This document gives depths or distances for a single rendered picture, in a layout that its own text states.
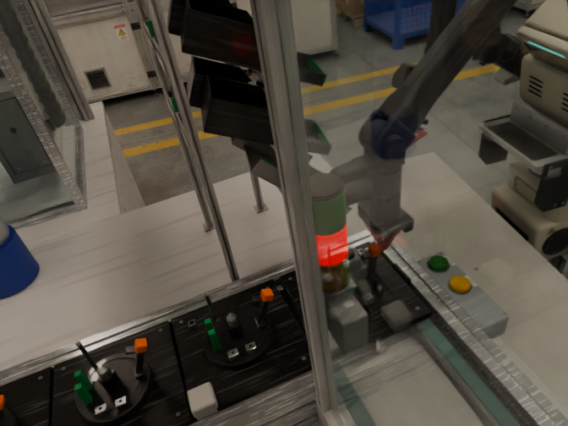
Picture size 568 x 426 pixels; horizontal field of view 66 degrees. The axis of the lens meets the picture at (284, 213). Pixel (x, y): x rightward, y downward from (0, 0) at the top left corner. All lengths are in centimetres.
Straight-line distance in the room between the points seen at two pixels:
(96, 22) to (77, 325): 380
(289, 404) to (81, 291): 73
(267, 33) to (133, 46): 441
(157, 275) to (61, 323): 26
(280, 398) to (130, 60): 426
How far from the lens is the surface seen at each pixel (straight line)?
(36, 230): 168
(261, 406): 85
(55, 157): 158
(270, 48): 39
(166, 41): 78
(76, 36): 482
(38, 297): 140
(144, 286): 126
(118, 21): 473
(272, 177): 98
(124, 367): 94
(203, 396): 85
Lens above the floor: 170
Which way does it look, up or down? 38 degrees down
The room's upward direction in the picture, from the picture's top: 10 degrees counter-clockwise
